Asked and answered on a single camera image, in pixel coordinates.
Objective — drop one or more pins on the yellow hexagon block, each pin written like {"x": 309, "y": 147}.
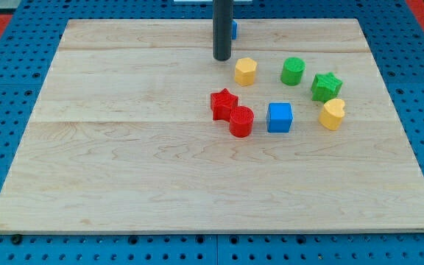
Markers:
{"x": 245, "y": 71}

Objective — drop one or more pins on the red star block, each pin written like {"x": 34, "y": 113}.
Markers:
{"x": 222, "y": 103}

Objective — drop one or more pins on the red cylinder block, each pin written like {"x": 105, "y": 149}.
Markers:
{"x": 241, "y": 121}

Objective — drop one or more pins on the blue cube block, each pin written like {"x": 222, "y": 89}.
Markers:
{"x": 279, "y": 117}

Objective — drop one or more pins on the wooden board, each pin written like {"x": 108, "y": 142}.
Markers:
{"x": 121, "y": 139}

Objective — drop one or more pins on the green cylinder block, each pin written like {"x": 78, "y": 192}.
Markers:
{"x": 292, "y": 72}

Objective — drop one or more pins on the blue block behind rod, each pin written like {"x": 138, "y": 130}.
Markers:
{"x": 234, "y": 29}

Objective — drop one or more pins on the yellow heart block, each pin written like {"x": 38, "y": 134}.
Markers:
{"x": 332, "y": 114}

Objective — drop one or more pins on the green star block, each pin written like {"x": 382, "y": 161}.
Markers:
{"x": 325, "y": 87}

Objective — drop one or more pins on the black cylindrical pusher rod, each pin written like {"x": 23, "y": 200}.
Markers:
{"x": 222, "y": 29}

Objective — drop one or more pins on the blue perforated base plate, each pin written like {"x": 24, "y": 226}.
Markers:
{"x": 27, "y": 47}

